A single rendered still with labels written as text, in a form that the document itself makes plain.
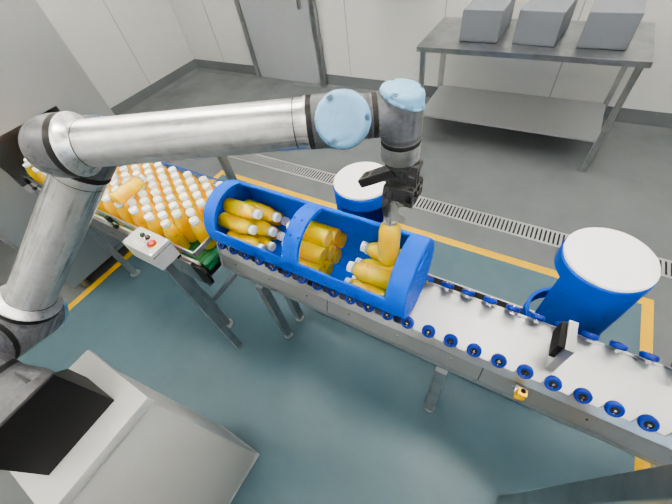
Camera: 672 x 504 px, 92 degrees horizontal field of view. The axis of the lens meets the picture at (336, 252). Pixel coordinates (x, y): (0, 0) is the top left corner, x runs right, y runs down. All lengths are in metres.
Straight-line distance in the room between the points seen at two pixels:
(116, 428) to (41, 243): 0.54
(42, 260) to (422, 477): 1.81
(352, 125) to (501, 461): 1.86
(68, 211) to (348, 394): 1.66
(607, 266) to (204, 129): 1.28
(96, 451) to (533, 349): 1.32
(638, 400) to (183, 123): 1.35
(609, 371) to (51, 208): 1.57
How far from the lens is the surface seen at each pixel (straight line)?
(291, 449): 2.11
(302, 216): 1.16
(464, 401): 2.14
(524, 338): 1.29
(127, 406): 1.21
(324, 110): 0.56
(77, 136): 0.74
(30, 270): 1.11
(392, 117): 0.71
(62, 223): 1.00
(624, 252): 1.49
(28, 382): 1.14
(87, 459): 1.22
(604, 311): 1.47
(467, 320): 1.27
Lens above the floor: 2.03
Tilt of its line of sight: 50 degrees down
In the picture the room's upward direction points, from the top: 12 degrees counter-clockwise
